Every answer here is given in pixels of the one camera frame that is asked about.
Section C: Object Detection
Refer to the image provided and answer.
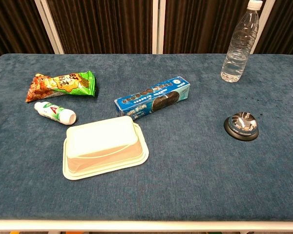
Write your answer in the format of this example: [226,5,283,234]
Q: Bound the silver call bell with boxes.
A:
[223,111,260,142]

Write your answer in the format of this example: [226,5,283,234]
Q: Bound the blue cookie box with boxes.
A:
[114,76,191,121]

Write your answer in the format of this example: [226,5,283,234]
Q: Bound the white plastic food tray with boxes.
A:
[62,116,150,181]

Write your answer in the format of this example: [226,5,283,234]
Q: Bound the blue velvet table cloth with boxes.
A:
[0,53,293,222]

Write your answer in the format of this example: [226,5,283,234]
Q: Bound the green orange snack bag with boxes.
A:
[25,70,98,103]

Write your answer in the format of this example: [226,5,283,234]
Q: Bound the small white green drink bottle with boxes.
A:
[34,101,77,126]

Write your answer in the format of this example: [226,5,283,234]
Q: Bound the dark brown pleated curtain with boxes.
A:
[0,0,293,64]

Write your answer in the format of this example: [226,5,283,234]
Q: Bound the clear plastic water bottle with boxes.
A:
[220,0,264,83]

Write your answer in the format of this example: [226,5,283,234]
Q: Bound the white partition frame post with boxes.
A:
[151,0,167,55]
[34,0,65,55]
[249,0,276,55]

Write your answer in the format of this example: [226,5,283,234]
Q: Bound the white table frame edge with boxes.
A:
[0,219,293,232]

